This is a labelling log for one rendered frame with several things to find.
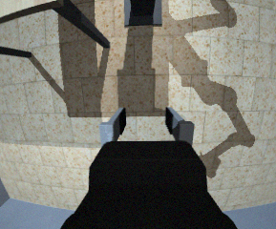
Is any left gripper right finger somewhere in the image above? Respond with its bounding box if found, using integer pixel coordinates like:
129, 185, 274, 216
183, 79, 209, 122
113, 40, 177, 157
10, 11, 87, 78
165, 107, 195, 147

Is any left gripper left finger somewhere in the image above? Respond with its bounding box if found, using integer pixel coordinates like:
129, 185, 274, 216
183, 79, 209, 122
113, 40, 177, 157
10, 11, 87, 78
98, 107, 127, 147

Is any wooden table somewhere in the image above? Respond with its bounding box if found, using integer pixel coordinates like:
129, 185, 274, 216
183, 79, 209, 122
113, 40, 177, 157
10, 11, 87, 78
0, 0, 111, 59

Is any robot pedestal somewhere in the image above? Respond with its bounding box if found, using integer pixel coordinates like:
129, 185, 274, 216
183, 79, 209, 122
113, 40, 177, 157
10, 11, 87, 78
123, 0, 163, 27

